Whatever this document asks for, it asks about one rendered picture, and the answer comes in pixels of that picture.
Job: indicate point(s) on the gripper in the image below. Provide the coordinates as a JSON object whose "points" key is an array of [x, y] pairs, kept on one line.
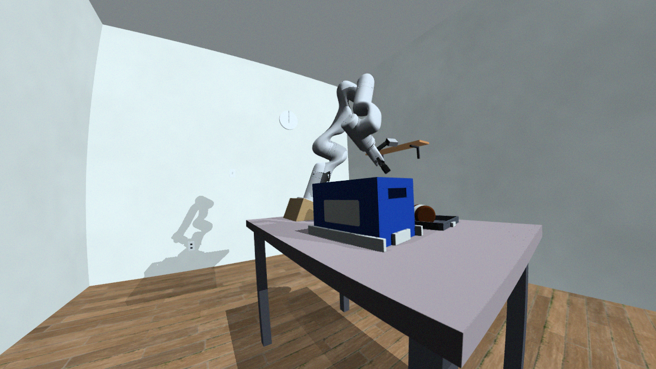
{"points": [[376, 157]]}

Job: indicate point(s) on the brown bottle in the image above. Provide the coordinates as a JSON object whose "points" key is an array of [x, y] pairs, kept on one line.
{"points": [[424, 213]]}

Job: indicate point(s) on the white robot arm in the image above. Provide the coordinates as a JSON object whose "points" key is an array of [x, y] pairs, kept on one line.
{"points": [[358, 130]]}

